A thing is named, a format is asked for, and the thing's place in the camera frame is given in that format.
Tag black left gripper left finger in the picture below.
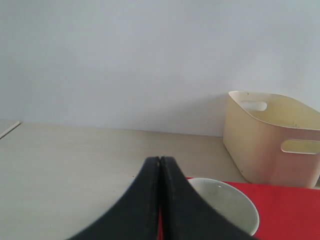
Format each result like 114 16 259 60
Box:
70 156 160 240

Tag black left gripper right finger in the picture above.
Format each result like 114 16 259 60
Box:
160 156 255 240

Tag white ceramic bowl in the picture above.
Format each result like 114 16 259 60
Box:
188 177 260 236

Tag red tablecloth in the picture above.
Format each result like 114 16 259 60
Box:
159 182 320 240

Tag cream plastic bin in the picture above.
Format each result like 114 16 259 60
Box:
223 90 320 188

